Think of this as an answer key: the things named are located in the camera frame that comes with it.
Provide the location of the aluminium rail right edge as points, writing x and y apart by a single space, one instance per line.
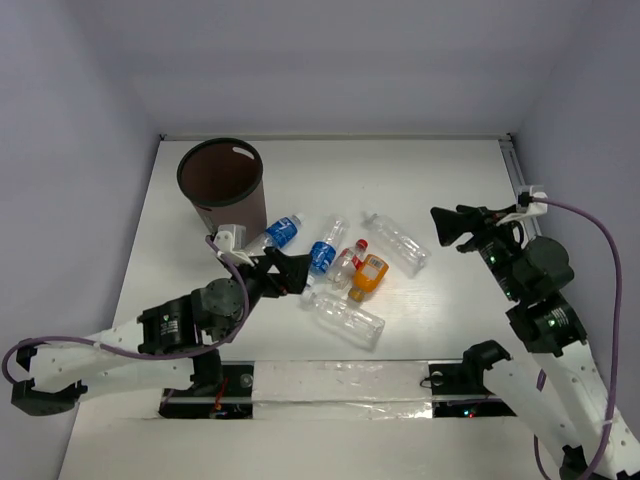
517 180

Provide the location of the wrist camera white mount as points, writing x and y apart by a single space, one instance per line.
530 203
228 244

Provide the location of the orange juice bottle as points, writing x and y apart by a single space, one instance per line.
367 277

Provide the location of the clear bottle white cap front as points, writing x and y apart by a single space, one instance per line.
347 321

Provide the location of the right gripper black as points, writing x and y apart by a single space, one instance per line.
479 222

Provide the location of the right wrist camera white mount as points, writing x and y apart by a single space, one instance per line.
530 203

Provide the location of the blue label bottle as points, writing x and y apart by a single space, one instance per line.
324 250
277 235

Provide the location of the white foam strip with tape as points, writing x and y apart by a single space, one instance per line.
340 390

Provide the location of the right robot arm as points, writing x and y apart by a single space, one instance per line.
571 410

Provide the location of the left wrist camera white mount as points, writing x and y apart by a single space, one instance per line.
228 244

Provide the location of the red cap clear bottle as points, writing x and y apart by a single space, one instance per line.
346 264

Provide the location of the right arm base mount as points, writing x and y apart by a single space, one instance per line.
454 394

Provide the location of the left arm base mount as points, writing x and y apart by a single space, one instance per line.
232 400

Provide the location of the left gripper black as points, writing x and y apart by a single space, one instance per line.
273 270

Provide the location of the brown round waste bin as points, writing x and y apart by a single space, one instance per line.
223 180

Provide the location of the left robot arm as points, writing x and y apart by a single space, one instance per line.
173 346

